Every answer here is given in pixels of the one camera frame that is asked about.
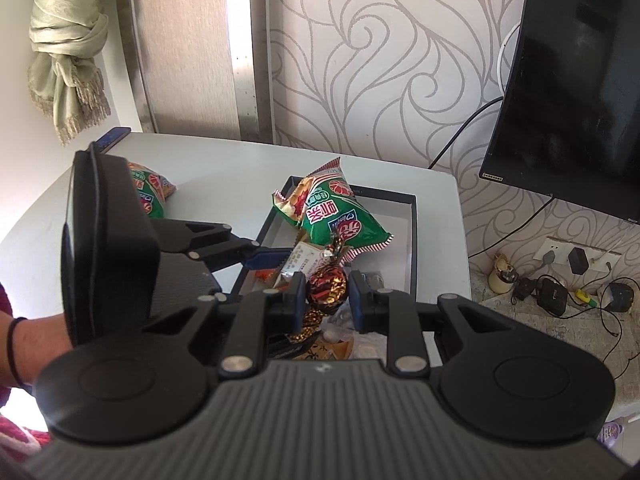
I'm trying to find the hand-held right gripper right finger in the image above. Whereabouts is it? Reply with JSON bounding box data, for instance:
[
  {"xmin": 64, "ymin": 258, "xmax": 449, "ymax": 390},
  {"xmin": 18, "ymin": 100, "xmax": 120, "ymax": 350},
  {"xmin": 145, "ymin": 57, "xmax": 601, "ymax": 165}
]
[{"xmin": 350, "ymin": 270, "xmax": 538, "ymax": 377}]

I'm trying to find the white labelled snack packet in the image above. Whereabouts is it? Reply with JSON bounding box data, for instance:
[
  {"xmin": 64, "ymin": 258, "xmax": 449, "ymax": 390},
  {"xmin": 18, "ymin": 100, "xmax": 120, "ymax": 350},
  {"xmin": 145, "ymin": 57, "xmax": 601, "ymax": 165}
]
[{"xmin": 280, "ymin": 241, "xmax": 326, "ymax": 286}]

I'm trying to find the black flat monitor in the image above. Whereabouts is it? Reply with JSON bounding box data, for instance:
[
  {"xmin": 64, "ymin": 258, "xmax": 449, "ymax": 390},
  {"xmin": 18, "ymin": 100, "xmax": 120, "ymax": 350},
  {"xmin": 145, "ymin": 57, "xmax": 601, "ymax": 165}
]
[{"xmin": 479, "ymin": 0, "xmax": 640, "ymax": 223}]

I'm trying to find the pale green fringed scarf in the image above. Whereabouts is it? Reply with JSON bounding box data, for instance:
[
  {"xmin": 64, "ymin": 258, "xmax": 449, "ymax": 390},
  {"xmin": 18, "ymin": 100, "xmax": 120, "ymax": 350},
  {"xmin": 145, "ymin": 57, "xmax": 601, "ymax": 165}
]
[{"xmin": 27, "ymin": 0, "xmax": 112, "ymax": 146}]

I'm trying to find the brown red candy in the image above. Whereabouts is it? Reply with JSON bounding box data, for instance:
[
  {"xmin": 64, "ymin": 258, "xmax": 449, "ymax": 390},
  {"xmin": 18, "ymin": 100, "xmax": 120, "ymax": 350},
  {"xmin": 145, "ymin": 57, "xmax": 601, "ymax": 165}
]
[{"xmin": 292, "ymin": 239, "xmax": 349, "ymax": 345}]

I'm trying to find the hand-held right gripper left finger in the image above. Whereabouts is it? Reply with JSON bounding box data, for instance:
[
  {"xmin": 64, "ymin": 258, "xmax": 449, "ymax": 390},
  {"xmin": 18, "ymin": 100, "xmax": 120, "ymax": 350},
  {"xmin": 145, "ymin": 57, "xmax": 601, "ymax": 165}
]
[{"xmin": 141, "ymin": 272, "xmax": 307, "ymax": 376}]

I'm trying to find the black charger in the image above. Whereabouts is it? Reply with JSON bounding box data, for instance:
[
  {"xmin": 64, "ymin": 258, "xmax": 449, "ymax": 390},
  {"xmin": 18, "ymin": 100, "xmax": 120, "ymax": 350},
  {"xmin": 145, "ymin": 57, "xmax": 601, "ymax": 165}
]
[{"xmin": 605, "ymin": 284, "xmax": 632, "ymax": 312}]

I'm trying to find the black wristband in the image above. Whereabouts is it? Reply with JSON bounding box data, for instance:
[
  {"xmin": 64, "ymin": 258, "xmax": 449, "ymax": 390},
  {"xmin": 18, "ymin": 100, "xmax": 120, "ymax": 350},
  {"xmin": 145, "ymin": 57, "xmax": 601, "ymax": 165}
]
[{"xmin": 7, "ymin": 317, "xmax": 28, "ymax": 386}]

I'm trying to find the clear plastic wrapper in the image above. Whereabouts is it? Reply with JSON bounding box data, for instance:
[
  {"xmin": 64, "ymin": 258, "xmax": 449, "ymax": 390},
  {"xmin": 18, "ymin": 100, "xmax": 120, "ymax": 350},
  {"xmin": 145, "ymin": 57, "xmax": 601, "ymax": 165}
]
[{"xmin": 330, "ymin": 305, "xmax": 361, "ymax": 336}]

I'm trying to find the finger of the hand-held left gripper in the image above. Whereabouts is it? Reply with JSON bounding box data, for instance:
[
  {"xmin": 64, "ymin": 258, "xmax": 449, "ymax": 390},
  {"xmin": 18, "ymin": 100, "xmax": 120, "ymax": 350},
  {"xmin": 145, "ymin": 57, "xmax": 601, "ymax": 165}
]
[{"xmin": 152, "ymin": 219, "xmax": 293, "ymax": 274}]

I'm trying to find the dark smartphone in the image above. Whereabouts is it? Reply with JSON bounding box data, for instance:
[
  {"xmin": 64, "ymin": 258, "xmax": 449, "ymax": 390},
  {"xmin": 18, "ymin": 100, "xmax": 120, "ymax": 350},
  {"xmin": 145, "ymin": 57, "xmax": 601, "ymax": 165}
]
[{"xmin": 95, "ymin": 127, "xmax": 132, "ymax": 153}]

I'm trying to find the green snack packet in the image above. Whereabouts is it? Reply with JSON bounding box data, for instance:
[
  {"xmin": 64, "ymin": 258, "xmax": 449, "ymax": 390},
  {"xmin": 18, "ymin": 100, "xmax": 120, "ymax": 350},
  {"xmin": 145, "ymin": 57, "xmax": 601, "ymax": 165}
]
[
  {"xmin": 126, "ymin": 160, "xmax": 178, "ymax": 220},
  {"xmin": 271, "ymin": 156, "xmax": 393, "ymax": 253}
]

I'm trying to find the small cream gold ornament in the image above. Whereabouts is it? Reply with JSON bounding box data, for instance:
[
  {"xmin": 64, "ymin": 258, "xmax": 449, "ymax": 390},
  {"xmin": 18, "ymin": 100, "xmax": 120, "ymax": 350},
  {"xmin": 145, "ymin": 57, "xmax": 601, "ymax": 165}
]
[{"xmin": 487, "ymin": 254, "xmax": 521, "ymax": 293}]

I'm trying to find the silver metal door frame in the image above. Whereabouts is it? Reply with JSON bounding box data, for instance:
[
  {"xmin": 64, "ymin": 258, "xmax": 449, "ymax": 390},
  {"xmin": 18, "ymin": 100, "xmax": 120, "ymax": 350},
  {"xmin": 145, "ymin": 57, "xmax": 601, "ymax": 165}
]
[{"xmin": 227, "ymin": 0, "xmax": 276, "ymax": 143}]

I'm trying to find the black plug adapter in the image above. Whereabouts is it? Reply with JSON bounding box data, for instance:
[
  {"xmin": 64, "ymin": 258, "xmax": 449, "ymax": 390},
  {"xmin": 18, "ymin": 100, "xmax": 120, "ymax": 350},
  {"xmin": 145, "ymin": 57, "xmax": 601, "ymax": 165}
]
[{"xmin": 569, "ymin": 247, "xmax": 591, "ymax": 275}]

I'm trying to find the dark blue cardboard box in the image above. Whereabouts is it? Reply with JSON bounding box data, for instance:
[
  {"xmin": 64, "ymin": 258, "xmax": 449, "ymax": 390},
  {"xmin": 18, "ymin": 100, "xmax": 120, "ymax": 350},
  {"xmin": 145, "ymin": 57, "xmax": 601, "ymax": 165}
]
[{"xmin": 227, "ymin": 176, "xmax": 418, "ymax": 361}]

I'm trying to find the black cable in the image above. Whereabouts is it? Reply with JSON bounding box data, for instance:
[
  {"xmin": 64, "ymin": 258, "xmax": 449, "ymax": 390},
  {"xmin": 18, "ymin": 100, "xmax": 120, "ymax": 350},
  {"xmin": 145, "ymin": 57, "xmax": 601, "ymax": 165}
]
[
  {"xmin": 429, "ymin": 96, "xmax": 503, "ymax": 170},
  {"xmin": 470, "ymin": 197, "xmax": 556, "ymax": 258}
]

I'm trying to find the white purple container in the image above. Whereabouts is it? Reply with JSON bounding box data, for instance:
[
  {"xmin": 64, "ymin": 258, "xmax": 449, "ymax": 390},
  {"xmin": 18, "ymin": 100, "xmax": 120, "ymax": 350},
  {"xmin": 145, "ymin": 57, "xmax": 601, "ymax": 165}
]
[{"xmin": 597, "ymin": 420, "xmax": 631, "ymax": 448}]

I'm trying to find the person's left forearm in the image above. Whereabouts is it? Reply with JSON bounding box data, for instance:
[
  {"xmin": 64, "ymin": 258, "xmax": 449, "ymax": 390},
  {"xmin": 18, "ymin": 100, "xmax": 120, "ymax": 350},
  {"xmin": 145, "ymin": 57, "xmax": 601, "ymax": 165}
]
[{"xmin": 0, "ymin": 310, "xmax": 73, "ymax": 387}]

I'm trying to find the white cable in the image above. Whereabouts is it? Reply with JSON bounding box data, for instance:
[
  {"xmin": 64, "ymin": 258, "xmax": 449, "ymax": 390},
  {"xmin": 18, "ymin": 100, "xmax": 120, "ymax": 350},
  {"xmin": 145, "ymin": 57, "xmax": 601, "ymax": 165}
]
[{"xmin": 499, "ymin": 25, "xmax": 521, "ymax": 96}]

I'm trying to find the small black device box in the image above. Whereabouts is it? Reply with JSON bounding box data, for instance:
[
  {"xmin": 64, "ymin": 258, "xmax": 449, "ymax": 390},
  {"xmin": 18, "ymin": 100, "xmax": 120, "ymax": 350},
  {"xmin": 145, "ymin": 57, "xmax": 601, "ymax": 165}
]
[{"xmin": 537, "ymin": 280, "xmax": 568, "ymax": 317}]

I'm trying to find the wall power strip with plugs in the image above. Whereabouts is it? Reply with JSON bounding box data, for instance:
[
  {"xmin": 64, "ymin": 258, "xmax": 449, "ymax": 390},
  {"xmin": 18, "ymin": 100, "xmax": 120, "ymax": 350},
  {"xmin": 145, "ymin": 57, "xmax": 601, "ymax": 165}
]
[{"xmin": 532, "ymin": 236, "xmax": 623, "ymax": 271}]

